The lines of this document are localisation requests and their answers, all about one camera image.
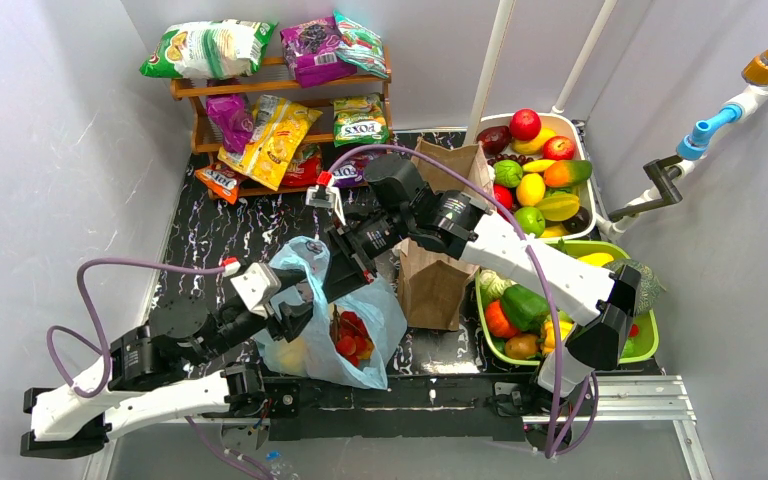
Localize white pipe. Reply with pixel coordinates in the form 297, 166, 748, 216
551, 0, 618, 115
464, 0, 516, 144

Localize green red snack bag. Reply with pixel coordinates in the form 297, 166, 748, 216
333, 10, 389, 79

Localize orange tomato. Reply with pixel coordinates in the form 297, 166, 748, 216
484, 300, 520, 339

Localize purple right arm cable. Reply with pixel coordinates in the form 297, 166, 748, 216
327, 144, 601, 460

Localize yellow lemon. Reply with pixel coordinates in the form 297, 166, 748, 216
511, 127, 556, 156

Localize white pipe right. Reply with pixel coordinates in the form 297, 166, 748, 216
551, 0, 618, 115

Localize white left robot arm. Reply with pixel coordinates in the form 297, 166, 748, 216
20, 263, 313, 460

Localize brown paper bag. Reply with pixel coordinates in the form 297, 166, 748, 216
395, 139, 492, 332

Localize yellow snack bag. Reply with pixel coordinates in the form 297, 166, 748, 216
217, 95, 322, 191

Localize red cherry bunch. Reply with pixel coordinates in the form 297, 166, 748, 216
329, 307, 375, 370

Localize white pipe left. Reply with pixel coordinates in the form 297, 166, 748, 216
464, 0, 516, 144

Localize red apple right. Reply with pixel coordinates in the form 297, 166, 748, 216
542, 135, 576, 160

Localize purple snack bag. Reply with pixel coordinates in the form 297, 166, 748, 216
280, 16, 358, 88
206, 93, 255, 153

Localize purple snack bag top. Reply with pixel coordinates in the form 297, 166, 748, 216
280, 16, 358, 88

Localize mango orange green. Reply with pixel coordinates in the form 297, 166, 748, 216
543, 160, 593, 188

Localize dark red plum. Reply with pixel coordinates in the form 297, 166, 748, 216
476, 125, 512, 157

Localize purple snack bag middle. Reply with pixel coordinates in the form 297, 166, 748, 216
206, 93, 255, 153

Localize red apple top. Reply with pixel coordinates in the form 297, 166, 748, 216
508, 108, 542, 142

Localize green Fox's candy bag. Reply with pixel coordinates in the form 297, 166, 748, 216
332, 94, 390, 147

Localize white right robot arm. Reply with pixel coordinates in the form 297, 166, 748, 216
323, 154, 641, 398

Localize brown kiwi potato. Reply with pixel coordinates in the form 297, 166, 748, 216
504, 333, 541, 360

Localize purple Fox's candy bag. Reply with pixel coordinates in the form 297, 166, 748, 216
332, 150, 384, 189

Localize lime green apple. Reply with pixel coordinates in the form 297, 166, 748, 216
514, 206, 546, 238

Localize yellow green starfruit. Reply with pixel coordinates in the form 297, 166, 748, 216
536, 193, 580, 222

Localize green white chips bag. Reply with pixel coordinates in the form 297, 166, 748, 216
139, 19, 276, 80

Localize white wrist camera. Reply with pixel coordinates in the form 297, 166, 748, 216
221, 257, 281, 318
305, 171, 346, 225

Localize light blue plastic grocery bag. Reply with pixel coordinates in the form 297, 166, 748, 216
254, 236, 407, 390

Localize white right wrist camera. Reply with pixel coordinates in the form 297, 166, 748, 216
305, 171, 346, 225

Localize orange snack bag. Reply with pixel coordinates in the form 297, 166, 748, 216
195, 162, 244, 204

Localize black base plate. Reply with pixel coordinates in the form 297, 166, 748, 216
265, 373, 548, 441

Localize white fruit basket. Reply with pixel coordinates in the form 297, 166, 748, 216
477, 113, 598, 243

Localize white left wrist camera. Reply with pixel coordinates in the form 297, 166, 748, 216
221, 257, 281, 318

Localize white garlic cabbage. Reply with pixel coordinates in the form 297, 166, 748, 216
477, 269, 514, 302

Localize green bell pepper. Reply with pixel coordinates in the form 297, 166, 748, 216
500, 284, 549, 331

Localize red apple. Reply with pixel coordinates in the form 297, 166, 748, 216
542, 135, 576, 160
508, 108, 542, 142

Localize yellow bell pepper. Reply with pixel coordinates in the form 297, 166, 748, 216
540, 318, 575, 356

